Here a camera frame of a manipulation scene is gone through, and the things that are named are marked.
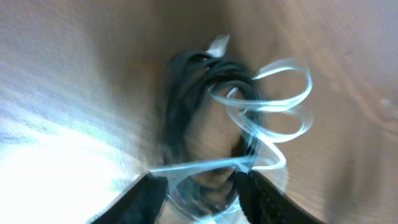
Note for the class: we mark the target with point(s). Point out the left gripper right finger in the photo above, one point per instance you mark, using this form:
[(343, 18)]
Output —
[(262, 203)]

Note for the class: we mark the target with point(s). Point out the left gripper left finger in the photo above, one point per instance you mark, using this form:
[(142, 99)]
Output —
[(140, 203)]

